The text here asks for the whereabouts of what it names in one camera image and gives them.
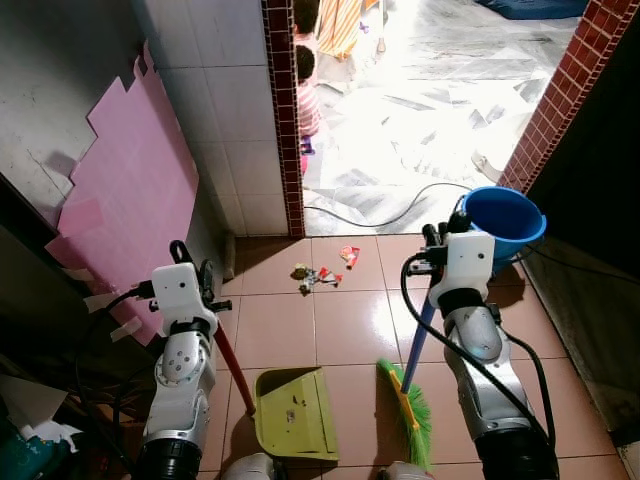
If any dark blue mat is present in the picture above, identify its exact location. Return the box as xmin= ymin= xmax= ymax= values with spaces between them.
xmin=474 ymin=0 xmax=591 ymax=22

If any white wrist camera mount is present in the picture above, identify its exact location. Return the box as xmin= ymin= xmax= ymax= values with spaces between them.
xmin=150 ymin=262 xmax=220 ymax=337
xmin=428 ymin=231 xmax=497 ymax=293

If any teal container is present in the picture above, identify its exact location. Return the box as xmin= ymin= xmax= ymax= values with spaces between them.
xmin=0 ymin=420 xmax=73 ymax=480

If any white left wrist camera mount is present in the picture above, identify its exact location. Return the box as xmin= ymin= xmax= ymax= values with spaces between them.
xmin=150 ymin=262 xmax=220 ymax=337

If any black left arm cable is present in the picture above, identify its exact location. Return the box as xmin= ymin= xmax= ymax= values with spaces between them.
xmin=72 ymin=281 xmax=156 ymax=471

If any grey left robot leg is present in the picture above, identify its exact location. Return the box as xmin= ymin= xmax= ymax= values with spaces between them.
xmin=219 ymin=452 xmax=278 ymax=480

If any child in pink shirt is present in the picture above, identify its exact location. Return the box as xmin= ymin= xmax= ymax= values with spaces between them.
xmin=292 ymin=0 xmax=321 ymax=47

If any grey robot leg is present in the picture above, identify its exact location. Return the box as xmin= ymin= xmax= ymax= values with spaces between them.
xmin=379 ymin=460 xmax=433 ymax=480
xmin=219 ymin=452 xmax=278 ymax=480

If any crumpled yellowish wrapper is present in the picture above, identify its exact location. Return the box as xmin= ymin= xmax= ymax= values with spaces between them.
xmin=290 ymin=262 xmax=314 ymax=297

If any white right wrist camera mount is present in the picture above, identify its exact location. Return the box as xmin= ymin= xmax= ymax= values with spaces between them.
xmin=428 ymin=231 xmax=497 ymax=293

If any yellow-green dustpan with red handle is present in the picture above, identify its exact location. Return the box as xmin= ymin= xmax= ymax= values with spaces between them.
xmin=214 ymin=322 xmax=340 ymax=462

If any blue plastic bucket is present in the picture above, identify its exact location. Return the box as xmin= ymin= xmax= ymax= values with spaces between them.
xmin=461 ymin=186 xmax=549 ymax=269

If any black cable on floor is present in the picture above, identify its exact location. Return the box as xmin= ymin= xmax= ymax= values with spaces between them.
xmin=304 ymin=181 xmax=473 ymax=230

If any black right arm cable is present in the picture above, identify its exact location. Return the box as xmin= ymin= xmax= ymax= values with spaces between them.
xmin=399 ymin=250 xmax=557 ymax=449

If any green broom with blue handle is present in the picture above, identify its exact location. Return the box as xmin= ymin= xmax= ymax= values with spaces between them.
xmin=375 ymin=298 xmax=437 ymax=473

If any grey right robot leg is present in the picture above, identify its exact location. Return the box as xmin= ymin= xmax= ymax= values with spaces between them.
xmin=379 ymin=460 xmax=433 ymax=480

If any child in striped shirt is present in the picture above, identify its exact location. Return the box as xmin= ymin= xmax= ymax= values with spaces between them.
xmin=294 ymin=44 xmax=324 ymax=183

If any orange striped cloth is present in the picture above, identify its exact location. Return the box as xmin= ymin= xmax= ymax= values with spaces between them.
xmin=315 ymin=0 xmax=367 ymax=61

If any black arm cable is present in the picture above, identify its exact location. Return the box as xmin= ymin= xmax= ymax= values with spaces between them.
xmin=399 ymin=250 xmax=557 ymax=449
xmin=72 ymin=281 xmax=156 ymax=471

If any red and white wrapper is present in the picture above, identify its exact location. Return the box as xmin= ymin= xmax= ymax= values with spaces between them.
xmin=314 ymin=267 xmax=344 ymax=290

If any pink foam board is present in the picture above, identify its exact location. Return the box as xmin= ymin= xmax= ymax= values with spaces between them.
xmin=44 ymin=42 xmax=202 ymax=347

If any pale slipper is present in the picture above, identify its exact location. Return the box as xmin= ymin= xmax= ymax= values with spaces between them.
xmin=473 ymin=150 xmax=508 ymax=184

